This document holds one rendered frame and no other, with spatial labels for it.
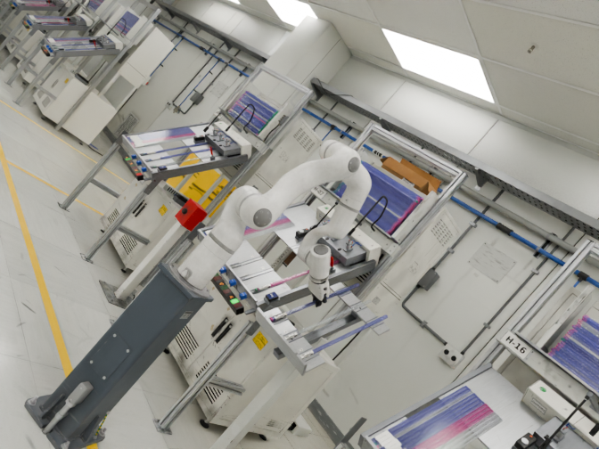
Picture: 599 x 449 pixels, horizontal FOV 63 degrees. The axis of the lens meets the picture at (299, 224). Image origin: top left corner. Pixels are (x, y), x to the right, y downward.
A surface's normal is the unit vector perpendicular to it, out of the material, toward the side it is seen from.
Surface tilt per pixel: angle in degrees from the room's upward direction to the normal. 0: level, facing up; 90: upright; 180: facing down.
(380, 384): 90
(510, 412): 44
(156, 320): 90
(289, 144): 90
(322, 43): 90
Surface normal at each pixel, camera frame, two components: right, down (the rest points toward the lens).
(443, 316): -0.53, -0.44
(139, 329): -0.24, -0.19
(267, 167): 0.54, 0.49
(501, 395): 0.11, -0.85
